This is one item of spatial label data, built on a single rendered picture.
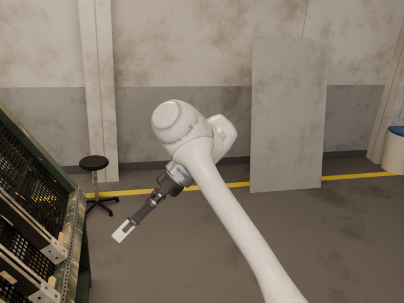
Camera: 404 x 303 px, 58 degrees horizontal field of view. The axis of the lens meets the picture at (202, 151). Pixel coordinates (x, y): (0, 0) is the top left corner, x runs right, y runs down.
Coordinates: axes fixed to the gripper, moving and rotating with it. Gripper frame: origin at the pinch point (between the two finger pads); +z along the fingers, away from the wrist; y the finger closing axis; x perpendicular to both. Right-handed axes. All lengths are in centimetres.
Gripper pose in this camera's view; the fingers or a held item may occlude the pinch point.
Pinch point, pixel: (124, 229)
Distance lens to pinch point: 105.5
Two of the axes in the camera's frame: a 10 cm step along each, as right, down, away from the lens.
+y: 0.0, 1.0, -10.0
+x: 7.2, 6.9, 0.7
